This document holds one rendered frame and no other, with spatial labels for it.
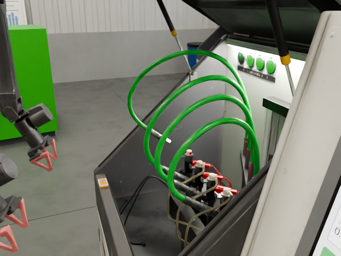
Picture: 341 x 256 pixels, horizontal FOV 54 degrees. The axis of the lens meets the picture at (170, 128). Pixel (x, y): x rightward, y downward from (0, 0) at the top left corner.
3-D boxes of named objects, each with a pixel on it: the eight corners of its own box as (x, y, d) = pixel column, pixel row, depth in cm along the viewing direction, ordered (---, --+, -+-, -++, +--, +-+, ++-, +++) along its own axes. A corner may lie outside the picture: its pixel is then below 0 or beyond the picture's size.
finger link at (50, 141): (64, 152, 134) (50, 133, 130) (61, 160, 127) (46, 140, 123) (49, 160, 134) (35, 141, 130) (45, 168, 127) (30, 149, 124)
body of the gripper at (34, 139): (51, 138, 129) (39, 122, 126) (45, 149, 119) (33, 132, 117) (36, 146, 129) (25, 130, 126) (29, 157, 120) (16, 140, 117)
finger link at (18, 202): (39, 216, 94) (18, 191, 90) (32, 232, 87) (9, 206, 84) (18, 227, 94) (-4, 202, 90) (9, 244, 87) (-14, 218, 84)
